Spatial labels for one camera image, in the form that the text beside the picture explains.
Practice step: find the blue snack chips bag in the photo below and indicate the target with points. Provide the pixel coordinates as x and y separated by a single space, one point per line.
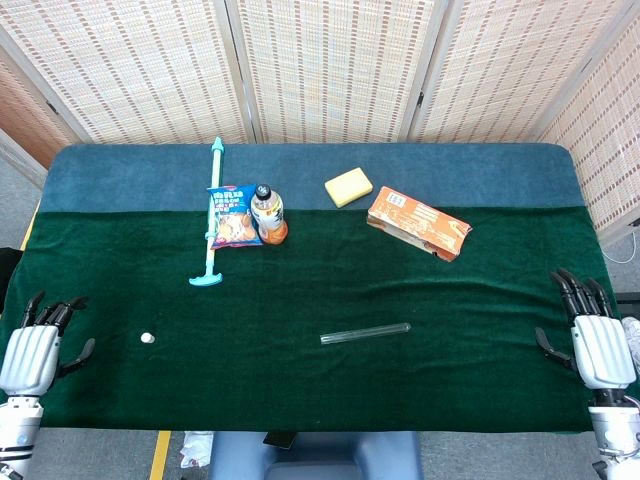
235 225

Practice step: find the black object beside table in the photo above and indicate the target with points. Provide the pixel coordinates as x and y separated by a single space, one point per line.
7 280

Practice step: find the white crumpled cloth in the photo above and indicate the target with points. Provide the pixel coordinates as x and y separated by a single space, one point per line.
197 450

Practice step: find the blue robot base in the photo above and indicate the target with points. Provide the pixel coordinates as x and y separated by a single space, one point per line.
320 450

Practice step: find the blue table cover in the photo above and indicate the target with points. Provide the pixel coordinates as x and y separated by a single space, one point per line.
125 175

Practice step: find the green velvet cloth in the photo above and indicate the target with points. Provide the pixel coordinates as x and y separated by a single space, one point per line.
320 290

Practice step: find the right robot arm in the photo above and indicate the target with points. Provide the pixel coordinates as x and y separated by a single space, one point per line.
612 430

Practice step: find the clear glass test tube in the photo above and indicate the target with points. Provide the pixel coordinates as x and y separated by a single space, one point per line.
365 334

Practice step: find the bamboo folding screen panel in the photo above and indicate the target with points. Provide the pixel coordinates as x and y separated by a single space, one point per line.
340 70
20 115
140 70
600 150
500 70

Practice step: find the orange drink bottle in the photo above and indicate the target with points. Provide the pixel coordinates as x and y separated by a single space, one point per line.
270 220

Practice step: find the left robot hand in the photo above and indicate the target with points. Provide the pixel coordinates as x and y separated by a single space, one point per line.
30 355

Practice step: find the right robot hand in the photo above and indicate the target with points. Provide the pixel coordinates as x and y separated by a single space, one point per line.
602 350

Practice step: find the yellow sponge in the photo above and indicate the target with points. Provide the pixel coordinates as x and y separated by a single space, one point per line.
348 187

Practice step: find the orange cardboard box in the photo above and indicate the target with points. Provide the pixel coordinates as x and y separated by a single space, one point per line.
420 220

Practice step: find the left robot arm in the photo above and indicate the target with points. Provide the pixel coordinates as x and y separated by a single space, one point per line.
20 425

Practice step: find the teal plastic hand pump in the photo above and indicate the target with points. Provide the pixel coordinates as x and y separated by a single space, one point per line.
216 170

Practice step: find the white plastic bag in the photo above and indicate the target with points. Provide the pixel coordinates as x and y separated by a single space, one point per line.
632 340

